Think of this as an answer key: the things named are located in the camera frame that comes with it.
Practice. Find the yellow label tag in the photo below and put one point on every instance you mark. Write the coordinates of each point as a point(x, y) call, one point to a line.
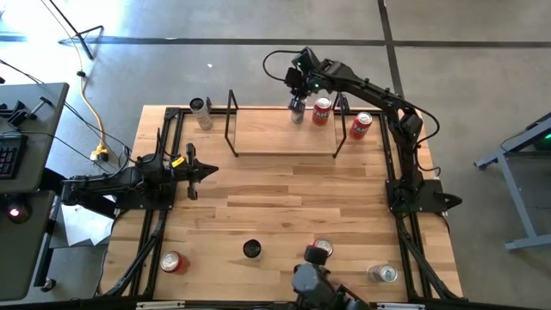
point(178, 162)

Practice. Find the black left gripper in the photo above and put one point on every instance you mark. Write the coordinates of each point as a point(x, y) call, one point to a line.
point(191, 189)

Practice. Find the wooden shelf black metal frame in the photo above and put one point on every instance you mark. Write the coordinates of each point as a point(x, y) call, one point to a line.
point(280, 133)

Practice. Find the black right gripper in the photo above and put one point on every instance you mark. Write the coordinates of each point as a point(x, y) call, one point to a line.
point(301, 82)

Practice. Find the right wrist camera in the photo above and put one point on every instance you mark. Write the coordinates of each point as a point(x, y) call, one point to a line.
point(305, 59)

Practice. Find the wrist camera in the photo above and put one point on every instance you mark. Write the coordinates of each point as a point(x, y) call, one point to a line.
point(160, 163)
point(305, 59)

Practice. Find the black floor stand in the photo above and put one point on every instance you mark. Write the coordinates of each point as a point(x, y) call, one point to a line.
point(76, 36)

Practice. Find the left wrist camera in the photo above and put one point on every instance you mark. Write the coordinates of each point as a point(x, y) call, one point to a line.
point(160, 163)

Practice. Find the blue silver slim can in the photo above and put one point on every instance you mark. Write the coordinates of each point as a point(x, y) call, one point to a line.
point(297, 117)

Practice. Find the white frame label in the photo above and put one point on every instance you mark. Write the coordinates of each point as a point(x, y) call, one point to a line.
point(159, 305)
point(400, 306)

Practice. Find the red lit button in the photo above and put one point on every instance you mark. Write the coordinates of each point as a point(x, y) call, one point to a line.
point(17, 212)

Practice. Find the black caster wheel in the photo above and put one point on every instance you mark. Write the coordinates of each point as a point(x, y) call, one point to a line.
point(48, 285)

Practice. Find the white slim can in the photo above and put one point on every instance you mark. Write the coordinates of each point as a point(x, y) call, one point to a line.
point(204, 120)

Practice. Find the red cola can black script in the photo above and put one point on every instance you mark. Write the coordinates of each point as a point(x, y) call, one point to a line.
point(325, 245)
point(178, 264)

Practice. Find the red Fanta can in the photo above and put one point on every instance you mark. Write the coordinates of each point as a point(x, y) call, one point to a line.
point(320, 116)
point(358, 129)

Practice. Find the silver can bottom right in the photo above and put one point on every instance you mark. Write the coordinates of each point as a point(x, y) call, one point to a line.
point(385, 273)

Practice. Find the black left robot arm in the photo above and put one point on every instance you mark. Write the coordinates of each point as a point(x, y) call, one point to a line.
point(107, 183)

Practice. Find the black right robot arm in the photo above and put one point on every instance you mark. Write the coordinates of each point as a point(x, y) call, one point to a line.
point(400, 129)

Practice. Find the black desk clamp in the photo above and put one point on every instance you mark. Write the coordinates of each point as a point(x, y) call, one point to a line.
point(19, 114)

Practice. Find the yellow white power plug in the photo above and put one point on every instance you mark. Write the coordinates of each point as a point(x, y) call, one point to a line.
point(100, 153)

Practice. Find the grey side table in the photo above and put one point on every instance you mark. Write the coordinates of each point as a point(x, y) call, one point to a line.
point(518, 202)

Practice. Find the black keyboard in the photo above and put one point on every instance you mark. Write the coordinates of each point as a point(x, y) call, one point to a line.
point(10, 157)

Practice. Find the grey desk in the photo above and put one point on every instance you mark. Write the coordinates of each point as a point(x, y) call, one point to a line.
point(39, 142)

